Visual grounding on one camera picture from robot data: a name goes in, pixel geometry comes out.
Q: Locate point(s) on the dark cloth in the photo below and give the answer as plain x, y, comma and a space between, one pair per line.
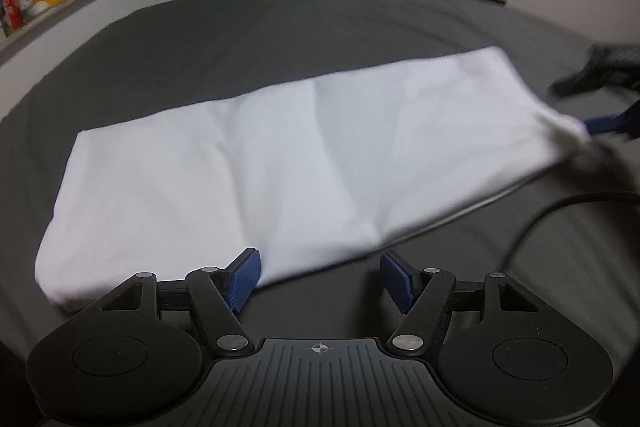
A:
600, 67

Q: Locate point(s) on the white long-sleeve shirt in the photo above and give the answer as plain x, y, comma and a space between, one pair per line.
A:
300, 147

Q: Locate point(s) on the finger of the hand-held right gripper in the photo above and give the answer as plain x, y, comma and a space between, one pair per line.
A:
607, 124

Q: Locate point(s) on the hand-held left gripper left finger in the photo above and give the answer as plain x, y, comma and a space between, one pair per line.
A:
245, 277

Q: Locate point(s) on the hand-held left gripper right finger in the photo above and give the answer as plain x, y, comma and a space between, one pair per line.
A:
396, 276

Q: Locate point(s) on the grey bed sheet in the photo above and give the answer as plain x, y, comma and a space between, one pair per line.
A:
250, 37

